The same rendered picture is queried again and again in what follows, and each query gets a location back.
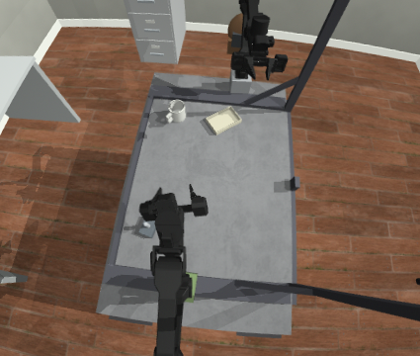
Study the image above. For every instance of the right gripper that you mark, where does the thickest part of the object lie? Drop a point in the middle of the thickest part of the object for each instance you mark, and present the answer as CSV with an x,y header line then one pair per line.
x,y
241,61

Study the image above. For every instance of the grey mug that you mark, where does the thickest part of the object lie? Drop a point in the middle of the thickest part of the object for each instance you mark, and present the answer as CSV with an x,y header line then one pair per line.
x,y
176,106

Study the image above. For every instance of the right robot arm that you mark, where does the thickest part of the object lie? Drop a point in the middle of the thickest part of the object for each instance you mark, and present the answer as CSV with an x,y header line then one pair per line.
x,y
260,23

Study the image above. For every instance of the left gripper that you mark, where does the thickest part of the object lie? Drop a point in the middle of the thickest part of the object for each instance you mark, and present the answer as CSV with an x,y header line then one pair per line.
x,y
199,207

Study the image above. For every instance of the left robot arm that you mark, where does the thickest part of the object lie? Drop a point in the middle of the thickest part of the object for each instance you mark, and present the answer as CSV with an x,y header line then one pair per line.
x,y
169,274

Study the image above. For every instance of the cream open tray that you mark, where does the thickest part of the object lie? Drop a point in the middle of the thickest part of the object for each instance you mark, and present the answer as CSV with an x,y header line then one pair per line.
x,y
223,120

